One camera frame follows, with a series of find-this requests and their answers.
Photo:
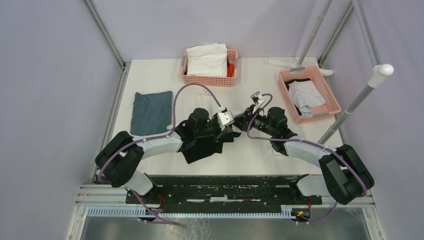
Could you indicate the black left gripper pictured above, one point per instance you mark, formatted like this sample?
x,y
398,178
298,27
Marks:
x,y
220,134

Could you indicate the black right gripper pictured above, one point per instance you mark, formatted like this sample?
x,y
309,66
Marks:
x,y
241,120

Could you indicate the black underwear beige waistband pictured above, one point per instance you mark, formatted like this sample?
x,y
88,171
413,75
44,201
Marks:
x,y
194,149

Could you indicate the pink basket with white cloth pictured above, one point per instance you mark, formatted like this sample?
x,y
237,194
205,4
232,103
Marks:
x,y
232,58

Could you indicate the pink basket with underwear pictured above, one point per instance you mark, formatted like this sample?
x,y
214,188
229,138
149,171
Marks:
x,y
331,107

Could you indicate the white clip hanger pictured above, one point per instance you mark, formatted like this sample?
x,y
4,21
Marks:
x,y
235,113

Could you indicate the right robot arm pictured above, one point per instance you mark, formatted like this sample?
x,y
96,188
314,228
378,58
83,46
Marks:
x,y
344,175

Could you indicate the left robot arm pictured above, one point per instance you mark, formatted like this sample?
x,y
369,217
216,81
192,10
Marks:
x,y
119,160

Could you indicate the small white loose clip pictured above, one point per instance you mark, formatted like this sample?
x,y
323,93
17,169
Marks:
x,y
204,94

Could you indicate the light grey underwear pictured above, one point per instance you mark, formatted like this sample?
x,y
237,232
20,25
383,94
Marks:
x,y
305,96

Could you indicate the folded blue-grey cloth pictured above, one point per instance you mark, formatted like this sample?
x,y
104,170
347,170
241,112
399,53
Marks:
x,y
151,113

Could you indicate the white crumpled cloth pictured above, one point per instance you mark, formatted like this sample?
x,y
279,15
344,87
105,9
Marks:
x,y
207,60

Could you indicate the metal drying rack stand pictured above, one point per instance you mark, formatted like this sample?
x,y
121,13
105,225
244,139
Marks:
x,y
380,71

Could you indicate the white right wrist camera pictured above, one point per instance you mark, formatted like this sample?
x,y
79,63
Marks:
x,y
258,100

